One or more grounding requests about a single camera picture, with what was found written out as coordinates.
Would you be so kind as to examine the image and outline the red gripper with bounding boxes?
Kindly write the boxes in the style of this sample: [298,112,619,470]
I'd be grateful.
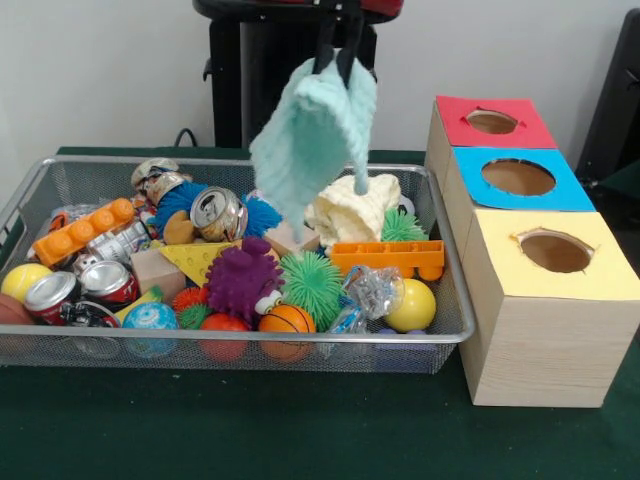
[312,0,401,84]

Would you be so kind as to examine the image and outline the mint green cloth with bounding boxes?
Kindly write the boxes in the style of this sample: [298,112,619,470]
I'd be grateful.
[248,62,379,241]

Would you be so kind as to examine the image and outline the wooden box three holes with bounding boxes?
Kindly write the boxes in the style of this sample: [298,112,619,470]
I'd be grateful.
[424,95,640,409]

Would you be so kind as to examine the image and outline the silver mesh bin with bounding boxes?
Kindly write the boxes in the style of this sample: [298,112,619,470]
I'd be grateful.
[0,154,476,374]

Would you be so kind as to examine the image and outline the cream knitted cloth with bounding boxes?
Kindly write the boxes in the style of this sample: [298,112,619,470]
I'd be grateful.
[303,174,403,249]

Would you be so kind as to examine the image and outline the silver printed drink can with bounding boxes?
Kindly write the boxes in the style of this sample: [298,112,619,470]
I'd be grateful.
[189,186,250,242]

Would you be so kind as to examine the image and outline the orange wheeled toy brick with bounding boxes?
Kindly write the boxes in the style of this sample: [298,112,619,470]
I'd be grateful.
[329,239,446,281]

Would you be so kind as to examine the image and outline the green spiky rubber ball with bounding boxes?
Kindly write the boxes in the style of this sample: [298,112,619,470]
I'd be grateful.
[277,249,346,334]

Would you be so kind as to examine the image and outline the purple spiky monster toy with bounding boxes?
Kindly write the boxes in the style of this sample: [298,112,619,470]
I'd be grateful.
[203,235,287,329]

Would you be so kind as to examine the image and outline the plain yellow ball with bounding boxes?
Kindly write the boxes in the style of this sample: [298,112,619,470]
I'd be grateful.
[383,278,438,333]

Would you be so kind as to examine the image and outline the orange toy basketball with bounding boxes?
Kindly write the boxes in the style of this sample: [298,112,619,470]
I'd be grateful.
[258,303,317,364]

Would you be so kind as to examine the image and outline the dark green table cloth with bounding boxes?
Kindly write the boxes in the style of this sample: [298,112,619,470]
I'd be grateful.
[0,145,640,480]
[592,158,640,236]

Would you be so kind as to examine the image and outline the orange studded toy brick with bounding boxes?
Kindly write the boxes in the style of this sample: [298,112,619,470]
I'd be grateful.
[32,197,137,267]

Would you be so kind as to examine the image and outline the red soda can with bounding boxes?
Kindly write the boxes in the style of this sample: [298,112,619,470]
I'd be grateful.
[23,272,84,326]

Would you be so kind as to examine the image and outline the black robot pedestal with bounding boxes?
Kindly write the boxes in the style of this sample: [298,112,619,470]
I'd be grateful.
[192,0,404,151]

